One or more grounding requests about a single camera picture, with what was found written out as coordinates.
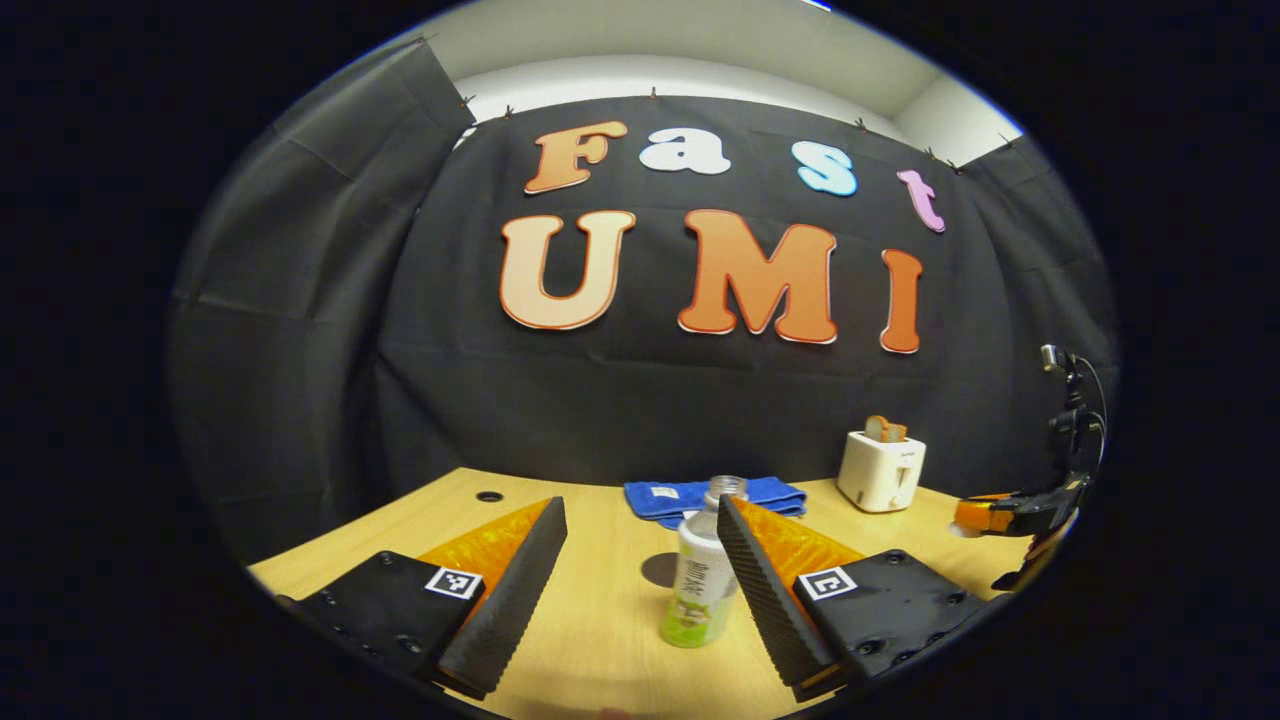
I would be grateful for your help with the clear water bottle green label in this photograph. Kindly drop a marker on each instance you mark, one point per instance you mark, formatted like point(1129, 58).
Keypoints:
point(698, 590)

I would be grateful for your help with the black backdrop cloth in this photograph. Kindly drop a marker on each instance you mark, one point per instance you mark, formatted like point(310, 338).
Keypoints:
point(640, 400)

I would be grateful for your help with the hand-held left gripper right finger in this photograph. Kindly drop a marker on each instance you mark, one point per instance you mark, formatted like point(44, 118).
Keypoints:
point(765, 600)

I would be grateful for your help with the dark round coaster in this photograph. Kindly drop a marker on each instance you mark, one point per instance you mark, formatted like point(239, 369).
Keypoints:
point(660, 570)

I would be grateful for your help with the folded blue towel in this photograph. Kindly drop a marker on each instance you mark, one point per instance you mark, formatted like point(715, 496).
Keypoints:
point(670, 497)

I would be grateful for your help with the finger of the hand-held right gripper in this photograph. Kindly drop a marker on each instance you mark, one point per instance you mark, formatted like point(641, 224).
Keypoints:
point(985, 513)

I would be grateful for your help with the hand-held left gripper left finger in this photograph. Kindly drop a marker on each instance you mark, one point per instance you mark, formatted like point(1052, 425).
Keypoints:
point(520, 590)

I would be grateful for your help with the toast bread slice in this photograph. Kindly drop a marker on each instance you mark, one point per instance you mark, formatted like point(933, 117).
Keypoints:
point(897, 433)
point(875, 428)

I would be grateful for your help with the cream toaster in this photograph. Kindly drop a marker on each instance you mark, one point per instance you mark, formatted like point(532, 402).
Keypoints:
point(878, 475)

